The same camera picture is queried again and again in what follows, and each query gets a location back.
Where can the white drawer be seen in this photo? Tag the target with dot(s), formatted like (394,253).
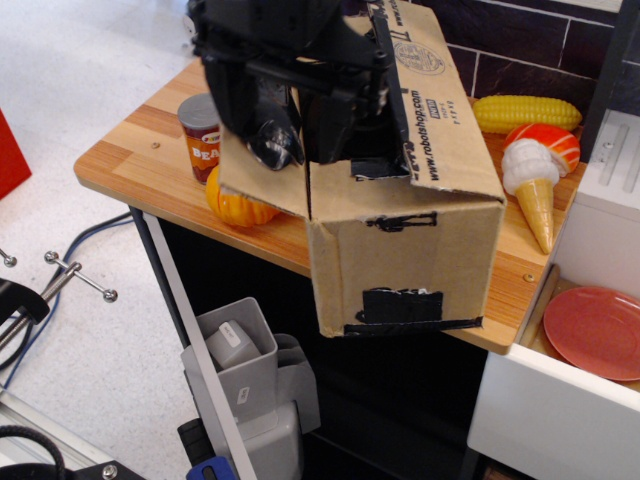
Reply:
(536,413)

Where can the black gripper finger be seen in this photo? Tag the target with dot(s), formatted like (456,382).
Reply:
(326,125)
(261,112)

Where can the brown cardboard box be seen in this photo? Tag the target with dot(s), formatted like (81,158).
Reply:
(395,253)

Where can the toy ice cream cone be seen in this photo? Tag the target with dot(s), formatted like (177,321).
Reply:
(530,174)

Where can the orange toy pumpkin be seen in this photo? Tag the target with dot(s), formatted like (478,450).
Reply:
(233,208)

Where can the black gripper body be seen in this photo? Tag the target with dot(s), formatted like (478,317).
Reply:
(304,44)

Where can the toy salmon sushi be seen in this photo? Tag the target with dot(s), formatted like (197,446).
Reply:
(563,146)

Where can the toy beans can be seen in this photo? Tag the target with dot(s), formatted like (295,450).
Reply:
(200,121)

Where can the grey table leg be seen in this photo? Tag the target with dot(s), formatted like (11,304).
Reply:
(214,409)

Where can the pink plate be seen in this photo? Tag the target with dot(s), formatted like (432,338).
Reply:
(597,330)

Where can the red box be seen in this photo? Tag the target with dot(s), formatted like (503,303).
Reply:
(14,168)

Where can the yellow toy corn cob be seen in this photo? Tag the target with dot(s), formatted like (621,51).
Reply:
(500,114)

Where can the grey plastic bin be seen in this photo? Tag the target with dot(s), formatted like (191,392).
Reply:
(268,382)

